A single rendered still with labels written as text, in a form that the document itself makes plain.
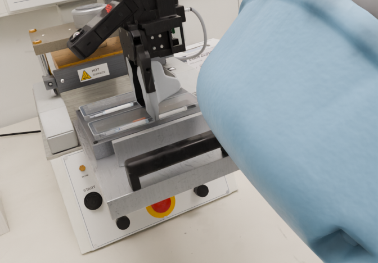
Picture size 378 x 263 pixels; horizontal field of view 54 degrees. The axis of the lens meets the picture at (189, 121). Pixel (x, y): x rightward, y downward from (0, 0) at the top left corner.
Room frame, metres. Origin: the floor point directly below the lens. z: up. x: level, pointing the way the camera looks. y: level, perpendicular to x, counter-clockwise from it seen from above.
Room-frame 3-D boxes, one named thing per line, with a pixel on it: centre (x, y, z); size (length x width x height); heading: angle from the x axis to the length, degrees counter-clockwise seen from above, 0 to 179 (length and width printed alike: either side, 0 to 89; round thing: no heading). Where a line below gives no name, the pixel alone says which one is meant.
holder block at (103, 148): (0.61, 0.08, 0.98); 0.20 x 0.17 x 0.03; 110
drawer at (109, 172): (0.56, 0.07, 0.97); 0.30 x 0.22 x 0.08; 20
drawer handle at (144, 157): (0.43, 0.02, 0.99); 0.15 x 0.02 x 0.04; 110
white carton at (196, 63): (1.42, -0.08, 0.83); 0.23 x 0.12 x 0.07; 117
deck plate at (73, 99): (0.88, 0.18, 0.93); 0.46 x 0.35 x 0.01; 20
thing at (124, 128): (0.56, 0.07, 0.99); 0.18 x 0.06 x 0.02; 110
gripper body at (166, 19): (0.58, 0.04, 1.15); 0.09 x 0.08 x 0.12; 110
